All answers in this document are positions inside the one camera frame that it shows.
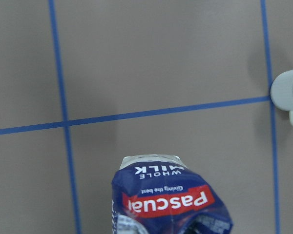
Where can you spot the blue white milk carton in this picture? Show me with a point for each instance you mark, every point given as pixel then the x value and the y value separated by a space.
pixel 159 194

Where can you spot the white mug with handle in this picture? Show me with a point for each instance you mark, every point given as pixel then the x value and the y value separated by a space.
pixel 282 93

